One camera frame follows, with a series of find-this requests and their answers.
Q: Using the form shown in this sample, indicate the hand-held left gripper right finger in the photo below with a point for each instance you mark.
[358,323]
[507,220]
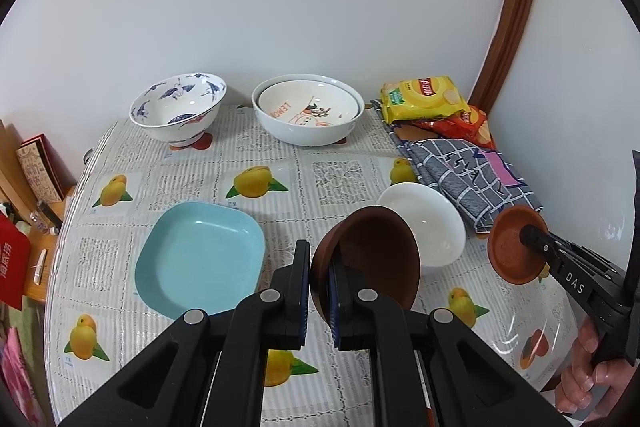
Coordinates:
[335,307]

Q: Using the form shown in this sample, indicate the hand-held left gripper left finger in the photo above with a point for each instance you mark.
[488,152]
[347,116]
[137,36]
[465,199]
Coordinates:
[301,304]

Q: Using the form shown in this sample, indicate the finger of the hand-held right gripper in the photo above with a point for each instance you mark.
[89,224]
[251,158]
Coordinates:
[570,274]

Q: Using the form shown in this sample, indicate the small brown bowl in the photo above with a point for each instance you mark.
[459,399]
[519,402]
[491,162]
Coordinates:
[510,247]
[380,252]

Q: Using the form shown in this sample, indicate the blue square plate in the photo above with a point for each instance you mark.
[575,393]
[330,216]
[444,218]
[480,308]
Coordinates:
[200,257]

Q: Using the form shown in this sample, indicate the person's right hand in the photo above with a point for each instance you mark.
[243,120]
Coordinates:
[575,377]

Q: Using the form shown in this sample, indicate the plain white bowl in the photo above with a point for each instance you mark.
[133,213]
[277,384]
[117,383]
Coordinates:
[435,227]

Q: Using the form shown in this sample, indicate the fruit print tablecloth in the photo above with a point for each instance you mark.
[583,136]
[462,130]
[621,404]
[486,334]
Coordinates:
[320,177]

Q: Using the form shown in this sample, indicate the grey checked cloth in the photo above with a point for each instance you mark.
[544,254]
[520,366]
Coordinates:
[450,172]

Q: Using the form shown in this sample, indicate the large white bowl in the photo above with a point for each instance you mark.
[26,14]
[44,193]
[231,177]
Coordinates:
[305,134]

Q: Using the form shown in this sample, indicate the red chip bag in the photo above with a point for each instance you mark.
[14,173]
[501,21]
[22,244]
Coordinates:
[472,122]

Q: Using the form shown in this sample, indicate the white orange print bowl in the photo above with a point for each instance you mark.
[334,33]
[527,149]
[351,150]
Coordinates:
[300,104]

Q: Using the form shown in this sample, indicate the blue bird pattern bowl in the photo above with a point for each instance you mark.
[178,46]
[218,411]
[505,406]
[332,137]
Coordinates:
[175,127]

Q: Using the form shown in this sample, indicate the yellow chip bag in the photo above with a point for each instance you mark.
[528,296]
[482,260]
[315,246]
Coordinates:
[425,99]

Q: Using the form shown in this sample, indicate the wooden side table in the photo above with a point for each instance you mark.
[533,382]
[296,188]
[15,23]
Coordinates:
[52,247]

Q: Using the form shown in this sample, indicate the red box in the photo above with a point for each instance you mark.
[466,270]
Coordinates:
[12,257]

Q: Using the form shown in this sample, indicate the pink cloth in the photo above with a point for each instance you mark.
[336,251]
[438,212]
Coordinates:
[17,377]

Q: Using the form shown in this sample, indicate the patterned book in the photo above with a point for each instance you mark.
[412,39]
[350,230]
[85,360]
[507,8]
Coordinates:
[40,167]

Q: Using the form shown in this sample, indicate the wooden board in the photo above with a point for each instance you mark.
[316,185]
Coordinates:
[7,157]

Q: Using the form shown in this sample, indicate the brown wooden door frame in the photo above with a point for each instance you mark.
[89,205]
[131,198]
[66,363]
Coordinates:
[515,7]

